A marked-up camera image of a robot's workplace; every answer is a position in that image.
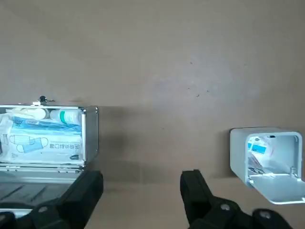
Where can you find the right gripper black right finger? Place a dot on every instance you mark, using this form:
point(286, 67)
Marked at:
point(202, 210)

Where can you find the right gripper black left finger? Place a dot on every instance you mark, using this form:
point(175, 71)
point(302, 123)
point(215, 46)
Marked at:
point(71, 210)

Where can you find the blue white glove packet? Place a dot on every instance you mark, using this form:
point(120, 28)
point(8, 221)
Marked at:
point(257, 145)

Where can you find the white lidded waste bin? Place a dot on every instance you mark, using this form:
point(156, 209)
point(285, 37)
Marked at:
point(238, 152)

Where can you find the aluminium medical kit case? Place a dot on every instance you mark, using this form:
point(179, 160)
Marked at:
point(91, 133)

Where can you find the face mask package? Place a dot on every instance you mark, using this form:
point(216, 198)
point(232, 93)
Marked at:
point(47, 148)

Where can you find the blue banded flat pack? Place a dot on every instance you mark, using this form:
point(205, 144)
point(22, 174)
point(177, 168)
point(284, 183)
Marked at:
point(47, 125)

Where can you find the white bottle green band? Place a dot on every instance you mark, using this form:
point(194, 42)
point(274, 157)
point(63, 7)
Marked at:
point(64, 116)

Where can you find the white bandage roll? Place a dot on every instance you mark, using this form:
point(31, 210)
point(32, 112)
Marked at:
point(26, 113)

